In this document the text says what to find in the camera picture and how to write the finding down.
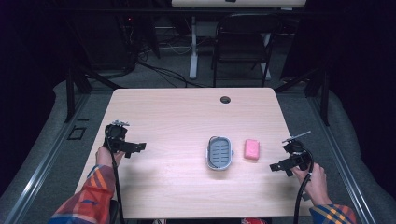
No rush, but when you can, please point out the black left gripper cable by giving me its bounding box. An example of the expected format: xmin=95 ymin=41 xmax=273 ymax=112
xmin=105 ymin=133 xmax=126 ymax=224

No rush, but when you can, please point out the person's right hand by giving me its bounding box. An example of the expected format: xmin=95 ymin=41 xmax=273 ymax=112
xmin=290 ymin=161 xmax=333 ymax=207

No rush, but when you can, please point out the black folding chair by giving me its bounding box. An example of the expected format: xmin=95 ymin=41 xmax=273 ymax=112
xmin=212 ymin=12 xmax=283 ymax=89

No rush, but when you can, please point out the white desk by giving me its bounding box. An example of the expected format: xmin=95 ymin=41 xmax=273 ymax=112
xmin=170 ymin=0 xmax=308 ymax=80

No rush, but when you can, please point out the aluminium rail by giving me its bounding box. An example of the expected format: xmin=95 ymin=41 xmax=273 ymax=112
xmin=2 ymin=92 xmax=92 ymax=224
xmin=307 ymin=95 xmax=378 ymax=224

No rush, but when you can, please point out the black metal stand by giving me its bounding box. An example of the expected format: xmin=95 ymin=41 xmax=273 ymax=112
xmin=274 ymin=65 xmax=332 ymax=127
xmin=63 ymin=60 xmax=125 ymax=124

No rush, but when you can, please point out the red item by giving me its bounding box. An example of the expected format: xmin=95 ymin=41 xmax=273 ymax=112
xmin=241 ymin=217 xmax=269 ymax=224

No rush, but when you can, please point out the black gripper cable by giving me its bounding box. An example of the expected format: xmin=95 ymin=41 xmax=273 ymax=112
xmin=105 ymin=133 xmax=126 ymax=224
xmin=292 ymin=145 xmax=316 ymax=224

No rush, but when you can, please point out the black floor cable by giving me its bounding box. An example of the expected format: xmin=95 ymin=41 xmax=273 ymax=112
xmin=135 ymin=59 xmax=216 ymax=89

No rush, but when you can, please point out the person's left hand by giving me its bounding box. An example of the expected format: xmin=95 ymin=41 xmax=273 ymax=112
xmin=94 ymin=145 xmax=126 ymax=169

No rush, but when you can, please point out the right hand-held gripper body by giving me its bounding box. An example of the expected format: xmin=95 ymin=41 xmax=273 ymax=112
xmin=280 ymin=130 xmax=313 ymax=172

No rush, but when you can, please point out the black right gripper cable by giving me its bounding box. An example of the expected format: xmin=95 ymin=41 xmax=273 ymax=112
xmin=292 ymin=145 xmax=316 ymax=224

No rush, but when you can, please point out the grey soap dish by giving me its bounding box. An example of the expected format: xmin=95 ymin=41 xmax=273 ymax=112
xmin=205 ymin=135 xmax=234 ymax=172

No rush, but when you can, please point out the pink soap bar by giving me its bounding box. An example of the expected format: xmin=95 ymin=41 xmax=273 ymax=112
xmin=243 ymin=138 xmax=261 ymax=161

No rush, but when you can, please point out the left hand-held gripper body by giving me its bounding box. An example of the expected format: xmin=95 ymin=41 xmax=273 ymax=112
xmin=104 ymin=119 xmax=135 ymax=155

